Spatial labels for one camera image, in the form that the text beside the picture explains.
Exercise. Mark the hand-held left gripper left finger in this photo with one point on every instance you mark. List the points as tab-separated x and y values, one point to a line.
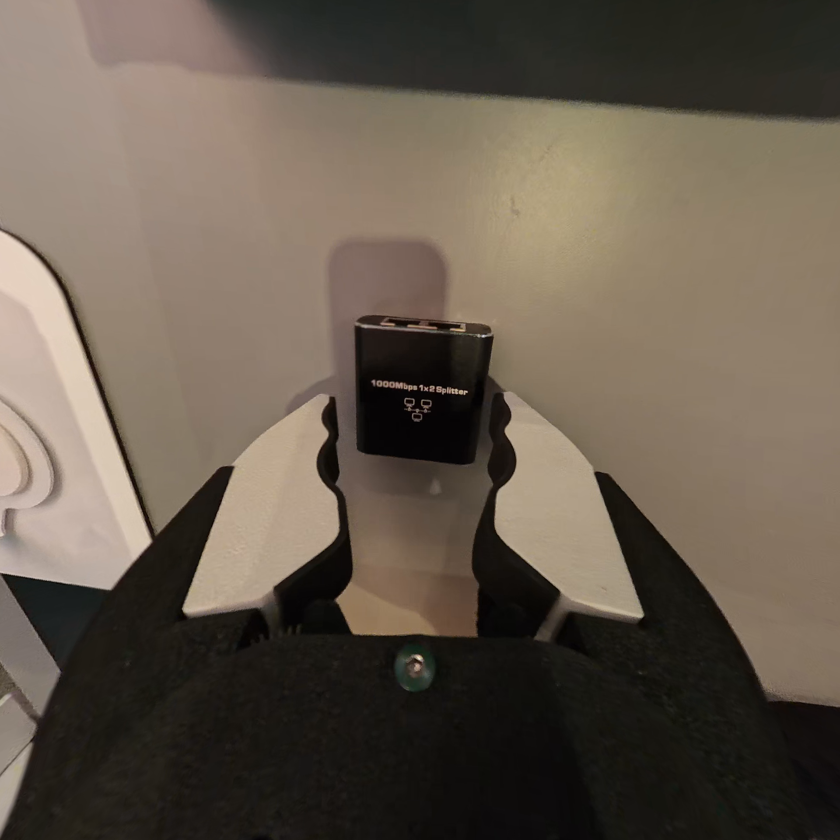
262	525

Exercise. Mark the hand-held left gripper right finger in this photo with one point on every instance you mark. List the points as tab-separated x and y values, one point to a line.
564	525

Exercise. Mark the black ethernet splitter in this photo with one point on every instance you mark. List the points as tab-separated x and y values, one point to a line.
420	367

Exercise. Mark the white stand base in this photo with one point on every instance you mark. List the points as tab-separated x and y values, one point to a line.
79	394

